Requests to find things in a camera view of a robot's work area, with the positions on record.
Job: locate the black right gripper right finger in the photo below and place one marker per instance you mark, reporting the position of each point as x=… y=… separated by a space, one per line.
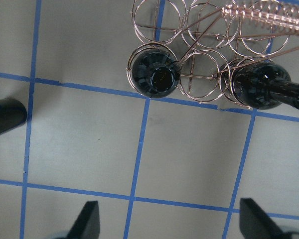
x=254 y=223

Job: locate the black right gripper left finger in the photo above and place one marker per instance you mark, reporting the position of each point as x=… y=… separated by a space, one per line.
x=87 y=224

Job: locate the dark wine bottle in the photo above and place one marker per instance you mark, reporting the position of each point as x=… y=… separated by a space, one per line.
x=13 y=113
x=264 y=85
x=155 y=72

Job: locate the copper wire bottle basket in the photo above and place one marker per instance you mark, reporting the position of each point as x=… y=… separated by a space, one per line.
x=212 y=39

